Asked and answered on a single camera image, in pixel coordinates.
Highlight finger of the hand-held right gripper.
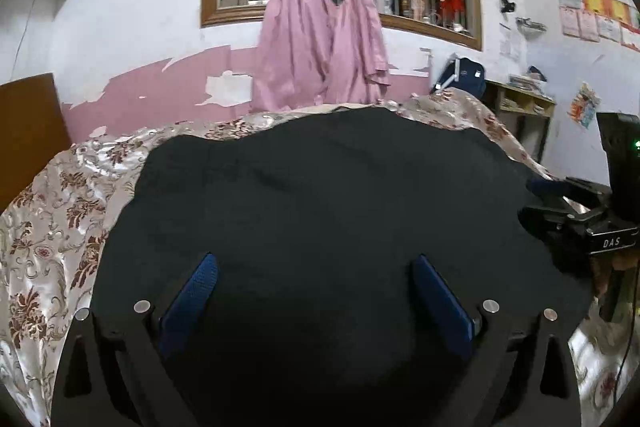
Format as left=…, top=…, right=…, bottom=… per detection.
left=526, top=177, right=613, bottom=210
left=517, top=204, right=601, bottom=254

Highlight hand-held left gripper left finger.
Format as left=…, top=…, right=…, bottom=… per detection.
left=50, top=252, right=219, bottom=427

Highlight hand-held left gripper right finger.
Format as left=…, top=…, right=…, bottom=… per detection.
left=411, top=253, right=583, bottom=427

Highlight black jacket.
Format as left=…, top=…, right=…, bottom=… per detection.
left=91, top=106, right=607, bottom=427

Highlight wooden shelf desk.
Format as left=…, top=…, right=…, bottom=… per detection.
left=481, top=78, right=559, bottom=164

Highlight stack of papers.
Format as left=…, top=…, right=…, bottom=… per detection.
left=507, top=74, right=543, bottom=90

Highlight blue backpack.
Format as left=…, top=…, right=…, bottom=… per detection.
left=430, top=54, right=489, bottom=100

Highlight floral satin bed cover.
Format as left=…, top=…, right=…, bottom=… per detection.
left=0, top=86, right=640, bottom=427

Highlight wooden headboard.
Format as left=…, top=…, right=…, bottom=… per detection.
left=0, top=73, right=74, bottom=214

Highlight colourful wall drawing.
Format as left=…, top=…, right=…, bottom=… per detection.
left=567, top=82, right=602, bottom=128

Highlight white wall paper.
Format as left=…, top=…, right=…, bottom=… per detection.
left=499, top=24, right=524, bottom=60

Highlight wall posters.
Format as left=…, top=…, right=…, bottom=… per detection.
left=555, top=0, right=640, bottom=54

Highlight small wall shelf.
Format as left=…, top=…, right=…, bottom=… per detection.
left=515, top=17, right=549, bottom=34

